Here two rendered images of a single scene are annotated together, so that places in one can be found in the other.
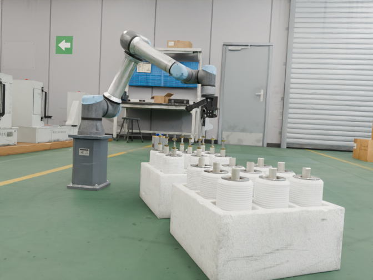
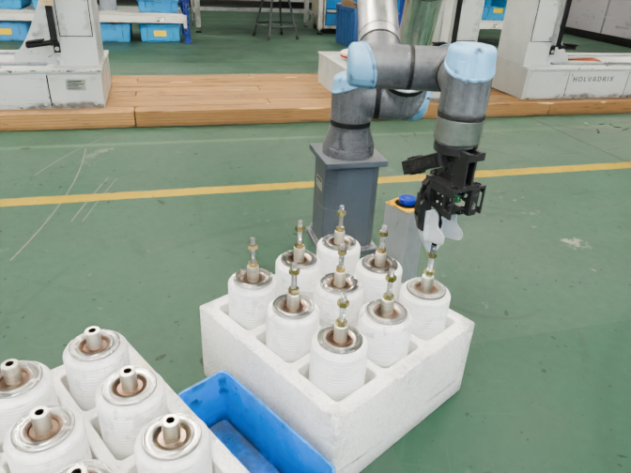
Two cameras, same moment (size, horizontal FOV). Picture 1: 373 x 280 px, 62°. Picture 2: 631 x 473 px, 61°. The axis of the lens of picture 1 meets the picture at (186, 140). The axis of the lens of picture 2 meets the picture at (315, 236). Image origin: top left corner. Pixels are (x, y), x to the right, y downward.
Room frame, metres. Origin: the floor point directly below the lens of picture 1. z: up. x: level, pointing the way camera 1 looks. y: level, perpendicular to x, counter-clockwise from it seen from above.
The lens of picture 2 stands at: (1.08, -0.79, 0.81)
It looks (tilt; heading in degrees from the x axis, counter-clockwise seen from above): 28 degrees down; 66
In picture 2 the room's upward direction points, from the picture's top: 3 degrees clockwise
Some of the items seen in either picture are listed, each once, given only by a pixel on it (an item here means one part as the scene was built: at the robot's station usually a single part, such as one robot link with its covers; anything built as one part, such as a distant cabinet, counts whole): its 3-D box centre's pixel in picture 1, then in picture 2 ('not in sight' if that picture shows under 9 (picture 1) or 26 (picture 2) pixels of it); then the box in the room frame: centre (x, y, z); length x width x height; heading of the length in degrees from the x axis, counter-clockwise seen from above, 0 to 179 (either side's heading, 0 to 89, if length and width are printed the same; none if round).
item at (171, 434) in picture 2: (261, 162); (171, 429); (1.13, -0.28, 0.26); 0.02 x 0.02 x 0.03
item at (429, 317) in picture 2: not in sight; (419, 327); (1.64, -0.09, 0.16); 0.10 x 0.10 x 0.18
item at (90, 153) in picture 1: (90, 160); (344, 198); (1.78, 0.55, 0.15); 0.19 x 0.19 x 0.30; 82
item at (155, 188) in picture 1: (187, 186); (333, 349); (1.49, -0.02, 0.09); 0.39 x 0.39 x 0.18; 20
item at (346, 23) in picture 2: not in sight; (361, 26); (3.76, 4.27, 0.19); 0.50 x 0.41 x 0.37; 87
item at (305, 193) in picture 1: (303, 208); not in sight; (0.91, -0.36, 0.16); 0.10 x 0.10 x 0.18
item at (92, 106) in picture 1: (92, 105); (354, 95); (1.78, 0.55, 0.47); 0.13 x 0.12 x 0.14; 156
